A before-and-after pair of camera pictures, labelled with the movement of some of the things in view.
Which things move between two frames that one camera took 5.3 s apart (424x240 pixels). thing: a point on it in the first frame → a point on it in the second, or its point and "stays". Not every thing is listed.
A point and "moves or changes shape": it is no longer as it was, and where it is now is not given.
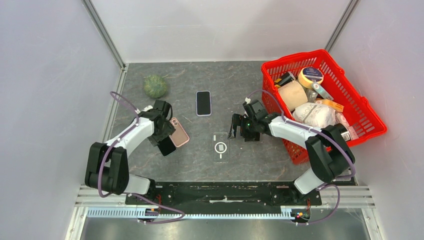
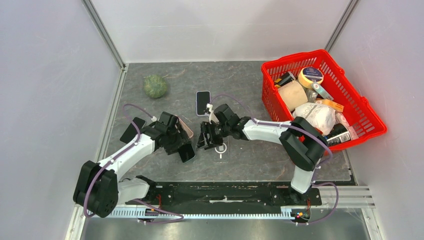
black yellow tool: x=286 y=77 stays
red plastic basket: x=360 y=116 stays
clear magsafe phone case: x=221 y=147 stays
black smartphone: x=166 y=146 moves or changes shape
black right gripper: x=240 y=120 → x=205 y=128
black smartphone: x=203 y=103 stays
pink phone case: x=180 y=137 moves or changes shape
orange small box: x=338 y=107 stays
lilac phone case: x=203 y=103 stays
